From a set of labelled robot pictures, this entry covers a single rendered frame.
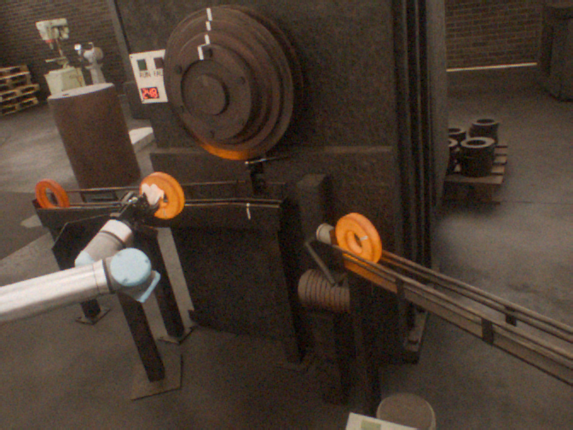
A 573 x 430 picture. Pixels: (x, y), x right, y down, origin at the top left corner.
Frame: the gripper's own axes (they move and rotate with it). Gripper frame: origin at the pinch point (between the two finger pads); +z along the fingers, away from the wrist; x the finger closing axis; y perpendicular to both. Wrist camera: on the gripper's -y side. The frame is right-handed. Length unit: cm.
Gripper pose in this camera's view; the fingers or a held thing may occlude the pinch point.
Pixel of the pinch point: (160, 190)
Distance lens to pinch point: 152.6
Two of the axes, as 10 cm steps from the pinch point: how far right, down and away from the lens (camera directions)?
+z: 3.5, -6.8, 6.4
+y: -2.5, -7.3, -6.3
